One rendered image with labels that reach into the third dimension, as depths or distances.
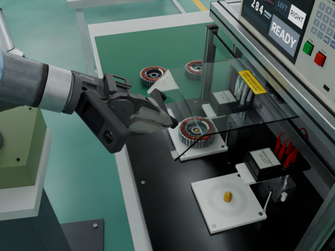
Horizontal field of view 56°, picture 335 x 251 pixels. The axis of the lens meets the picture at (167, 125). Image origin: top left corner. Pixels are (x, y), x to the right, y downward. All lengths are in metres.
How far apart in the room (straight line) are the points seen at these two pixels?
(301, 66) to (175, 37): 1.00
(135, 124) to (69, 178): 1.39
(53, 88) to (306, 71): 0.48
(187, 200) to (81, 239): 0.94
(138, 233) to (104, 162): 1.19
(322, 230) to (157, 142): 0.53
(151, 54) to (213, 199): 0.83
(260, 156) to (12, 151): 0.66
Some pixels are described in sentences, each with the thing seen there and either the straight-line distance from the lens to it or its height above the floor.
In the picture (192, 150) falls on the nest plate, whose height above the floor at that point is 0.78.
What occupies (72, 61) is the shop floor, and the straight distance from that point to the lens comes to 2.98.
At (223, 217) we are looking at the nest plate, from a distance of 0.83.
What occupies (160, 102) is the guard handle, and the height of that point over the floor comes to 1.06.
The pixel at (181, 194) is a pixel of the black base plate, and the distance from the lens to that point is 0.87.
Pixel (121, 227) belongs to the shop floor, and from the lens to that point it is 1.72.
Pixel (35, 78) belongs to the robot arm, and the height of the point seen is 1.21.
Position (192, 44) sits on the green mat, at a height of 0.75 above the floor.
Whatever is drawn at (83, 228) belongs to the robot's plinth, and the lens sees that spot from 1.73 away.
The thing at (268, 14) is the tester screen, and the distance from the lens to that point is 0.79.
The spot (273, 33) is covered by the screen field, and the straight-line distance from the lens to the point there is 0.77.
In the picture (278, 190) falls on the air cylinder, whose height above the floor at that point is 0.82.
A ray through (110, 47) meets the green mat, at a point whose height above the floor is 0.75.
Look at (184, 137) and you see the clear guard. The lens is 0.63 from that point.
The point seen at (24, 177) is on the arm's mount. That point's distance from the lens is 0.96.
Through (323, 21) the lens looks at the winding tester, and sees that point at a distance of 0.65.
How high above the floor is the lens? 1.48
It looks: 43 degrees down
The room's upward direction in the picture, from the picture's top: straight up
